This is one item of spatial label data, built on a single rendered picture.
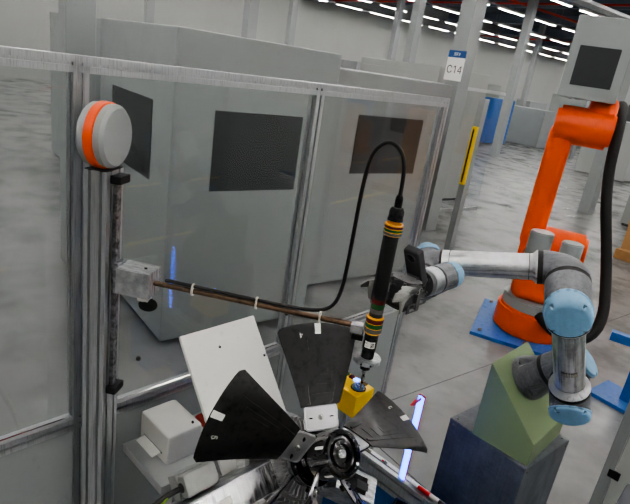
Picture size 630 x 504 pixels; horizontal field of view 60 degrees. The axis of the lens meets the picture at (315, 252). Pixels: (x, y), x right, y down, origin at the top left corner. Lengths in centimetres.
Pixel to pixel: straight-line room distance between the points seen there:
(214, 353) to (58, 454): 61
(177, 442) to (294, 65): 286
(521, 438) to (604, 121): 360
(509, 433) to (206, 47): 280
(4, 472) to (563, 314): 159
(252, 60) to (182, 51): 50
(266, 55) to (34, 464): 288
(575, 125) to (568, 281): 366
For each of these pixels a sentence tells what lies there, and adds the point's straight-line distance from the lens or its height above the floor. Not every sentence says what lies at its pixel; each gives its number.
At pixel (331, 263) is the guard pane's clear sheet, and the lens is 233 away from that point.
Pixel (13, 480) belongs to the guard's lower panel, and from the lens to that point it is 192.
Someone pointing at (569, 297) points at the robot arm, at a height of 166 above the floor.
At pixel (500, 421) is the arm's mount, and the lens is 197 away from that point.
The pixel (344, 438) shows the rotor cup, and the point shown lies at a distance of 145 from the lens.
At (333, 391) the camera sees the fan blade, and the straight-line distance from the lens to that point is 148.
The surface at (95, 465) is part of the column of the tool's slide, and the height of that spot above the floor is 93.
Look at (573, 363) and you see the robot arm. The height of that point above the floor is 145.
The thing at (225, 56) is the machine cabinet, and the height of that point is 207.
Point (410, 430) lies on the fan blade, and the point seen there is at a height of 115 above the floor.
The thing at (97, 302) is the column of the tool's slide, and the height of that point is 145.
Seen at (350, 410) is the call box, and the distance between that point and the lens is 195.
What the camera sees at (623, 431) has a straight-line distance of 318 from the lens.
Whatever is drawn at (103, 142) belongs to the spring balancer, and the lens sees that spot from 135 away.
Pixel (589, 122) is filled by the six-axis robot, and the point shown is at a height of 198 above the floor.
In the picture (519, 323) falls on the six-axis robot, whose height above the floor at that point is 18.
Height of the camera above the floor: 212
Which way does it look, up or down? 19 degrees down
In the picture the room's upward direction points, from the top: 9 degrees clockwise
